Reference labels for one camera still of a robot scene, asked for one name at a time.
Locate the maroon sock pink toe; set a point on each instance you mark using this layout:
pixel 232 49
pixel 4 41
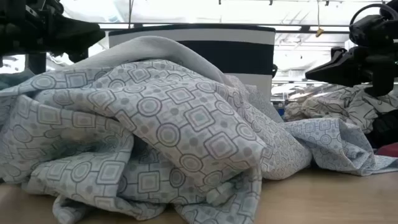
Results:
pixel 390 151

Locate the geometric print light blue shirt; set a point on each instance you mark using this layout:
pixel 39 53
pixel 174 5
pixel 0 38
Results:
pixel 174 124

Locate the navy white striped fabric basket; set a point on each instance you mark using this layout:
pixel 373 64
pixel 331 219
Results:
pixel 236 53

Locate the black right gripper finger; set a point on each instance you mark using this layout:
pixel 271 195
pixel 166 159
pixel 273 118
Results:
pixel 345 71
pixel 379 90

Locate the black overhead bar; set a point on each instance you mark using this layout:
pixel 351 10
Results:
pixel 329 31

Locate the white black leaf print garment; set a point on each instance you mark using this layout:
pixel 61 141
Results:
pixel 335 105

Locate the plain light blue garment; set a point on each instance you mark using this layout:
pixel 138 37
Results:
pixel 155 49

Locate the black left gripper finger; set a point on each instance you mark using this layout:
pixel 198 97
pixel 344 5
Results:
pixel 77 34
pixel 78 56

